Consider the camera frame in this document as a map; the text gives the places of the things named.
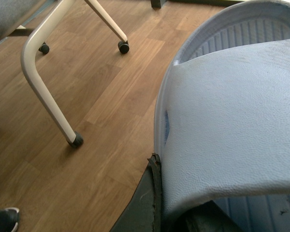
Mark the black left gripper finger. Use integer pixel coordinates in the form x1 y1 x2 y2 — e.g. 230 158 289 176
111 153 162 232

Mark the light blue slipper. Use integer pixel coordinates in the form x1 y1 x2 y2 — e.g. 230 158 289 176
154 0 290 232

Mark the black shoe of person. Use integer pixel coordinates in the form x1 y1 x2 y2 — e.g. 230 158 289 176
0 207 20 232

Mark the white office chair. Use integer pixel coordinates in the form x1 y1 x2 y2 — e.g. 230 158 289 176
0 0 131 148

